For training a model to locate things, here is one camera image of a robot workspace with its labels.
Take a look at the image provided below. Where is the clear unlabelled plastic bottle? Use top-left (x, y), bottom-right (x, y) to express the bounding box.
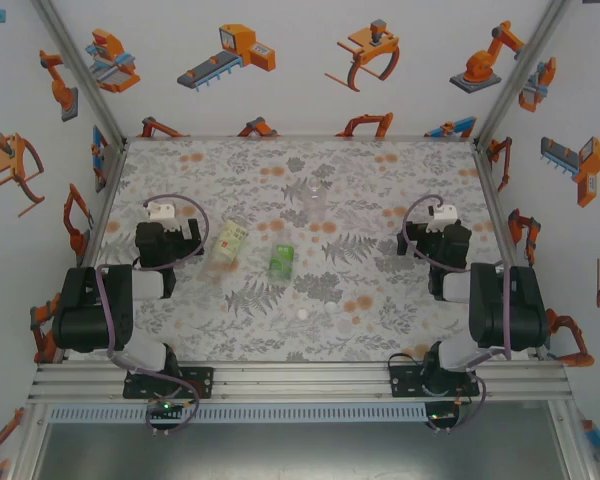
top-left (301, 177), bottom-right (330, 223)

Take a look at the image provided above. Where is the floral tablecloth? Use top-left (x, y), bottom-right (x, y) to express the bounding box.
top-left (90, 138), bottom-right (534, 364)

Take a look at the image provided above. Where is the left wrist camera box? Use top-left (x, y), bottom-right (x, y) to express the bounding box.
top-left (146, 201), bottom-right (177, 225)

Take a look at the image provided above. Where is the aluminium table side rail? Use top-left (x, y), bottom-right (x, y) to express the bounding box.
top-left (74, 142), bottom-right (130, 274)
top-left (472, 141), bottom-right (511, 266)

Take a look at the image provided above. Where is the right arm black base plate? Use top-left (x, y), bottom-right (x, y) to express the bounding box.
top-left (388, 360), bottom-right (482, 400)

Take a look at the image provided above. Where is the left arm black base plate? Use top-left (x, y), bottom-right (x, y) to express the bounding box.
top-left (123, 366), bottom-right (215, 400)

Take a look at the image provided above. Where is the aluminium table end rail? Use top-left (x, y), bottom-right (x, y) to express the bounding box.
top-left (124, 132), bottom-right (477, 143)

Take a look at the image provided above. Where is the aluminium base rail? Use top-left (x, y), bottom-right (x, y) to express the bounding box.
top-left (26, 360), bottom-right (575, 405)

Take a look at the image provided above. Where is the aluminium corner post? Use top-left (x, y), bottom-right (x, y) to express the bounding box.
top-left (29, 0), bottom-right (130, 151)
top-left (472, 0), bottom-right (579, 151)

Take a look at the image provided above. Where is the slotted cable duct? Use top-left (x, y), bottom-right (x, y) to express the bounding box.
top-left (46, 402), bottom-right (427, 424)

